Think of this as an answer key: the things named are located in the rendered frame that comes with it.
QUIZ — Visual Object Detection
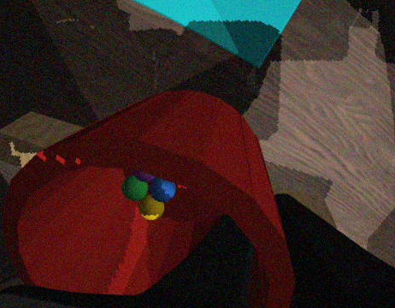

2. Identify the green marble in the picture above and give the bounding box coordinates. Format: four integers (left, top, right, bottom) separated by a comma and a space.
122, 175, 149, 201

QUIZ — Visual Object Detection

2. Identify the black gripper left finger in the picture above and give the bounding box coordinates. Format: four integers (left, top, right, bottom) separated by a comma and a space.
0, 213, 253, 308

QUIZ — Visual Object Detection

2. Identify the yellow ball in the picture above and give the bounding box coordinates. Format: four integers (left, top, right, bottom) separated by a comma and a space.
139, 195, 164, 220

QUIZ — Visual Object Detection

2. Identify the blue marble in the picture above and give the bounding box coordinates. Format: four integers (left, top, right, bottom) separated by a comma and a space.
149, 177, 176, 202

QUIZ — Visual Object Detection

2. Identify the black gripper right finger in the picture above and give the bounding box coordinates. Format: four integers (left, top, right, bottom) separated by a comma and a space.
274, 192, 395, 308

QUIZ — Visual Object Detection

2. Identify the purple ball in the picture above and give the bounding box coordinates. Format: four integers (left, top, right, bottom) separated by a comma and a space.
132, 169, 156, 181

